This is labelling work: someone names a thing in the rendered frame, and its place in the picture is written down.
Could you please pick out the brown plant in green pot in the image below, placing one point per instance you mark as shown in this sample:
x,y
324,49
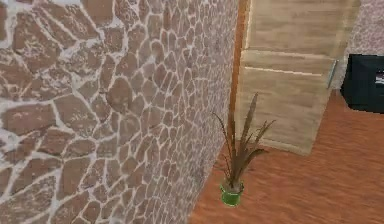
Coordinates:
x,y
238,156

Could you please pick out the light wooden room door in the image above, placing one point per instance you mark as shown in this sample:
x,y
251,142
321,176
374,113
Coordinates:
x,y
286,86

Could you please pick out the black cabinet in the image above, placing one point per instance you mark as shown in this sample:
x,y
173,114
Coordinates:
x,y
361,83

